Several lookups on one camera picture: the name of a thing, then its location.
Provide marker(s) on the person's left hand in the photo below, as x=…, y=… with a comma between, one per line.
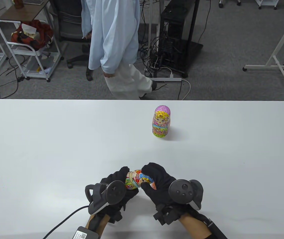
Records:
x=118, y=175

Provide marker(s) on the person's right hand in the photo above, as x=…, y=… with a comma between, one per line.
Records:
x=159, y=184

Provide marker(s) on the red and blue Russian doll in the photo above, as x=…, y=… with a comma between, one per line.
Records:
x=137, y=179

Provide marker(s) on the large pink Russian doll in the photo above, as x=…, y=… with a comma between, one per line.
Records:
x=161, y=122

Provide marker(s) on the person's right forearm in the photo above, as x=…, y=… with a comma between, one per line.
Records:
x=194, y=226

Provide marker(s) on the person's left forearm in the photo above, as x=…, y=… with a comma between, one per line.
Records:
x=99, y=224

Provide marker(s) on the dark grey tracking controller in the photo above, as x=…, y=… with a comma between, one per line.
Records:
x=112, y=194
x=184, y=191

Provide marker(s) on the white power strip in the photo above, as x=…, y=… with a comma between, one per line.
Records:
x=169, y=79

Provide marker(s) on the white vertical pole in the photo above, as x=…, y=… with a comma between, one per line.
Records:
x=149, y=37

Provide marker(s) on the white rolling cart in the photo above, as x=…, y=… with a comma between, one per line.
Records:
x=38, y=53

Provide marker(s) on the black office chair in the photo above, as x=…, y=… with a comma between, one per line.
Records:
x=67, y=25

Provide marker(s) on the black computer tower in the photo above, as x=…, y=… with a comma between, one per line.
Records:
x=174, y=25

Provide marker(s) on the red patterned bag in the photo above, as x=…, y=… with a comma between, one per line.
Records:
x=42, y=32

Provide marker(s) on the white tissue paper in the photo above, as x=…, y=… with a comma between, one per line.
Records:
x=28, y=29

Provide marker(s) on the whiteboard on white stand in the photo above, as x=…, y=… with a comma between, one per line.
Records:
x=279, y=47

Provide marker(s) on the brown wooden side table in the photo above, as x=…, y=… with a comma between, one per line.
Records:
x=24, y=12

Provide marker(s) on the brown jar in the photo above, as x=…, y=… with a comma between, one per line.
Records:
x=18, y=3

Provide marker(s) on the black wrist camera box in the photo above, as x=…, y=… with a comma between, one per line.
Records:
x=84, y=234
x=216, y=230

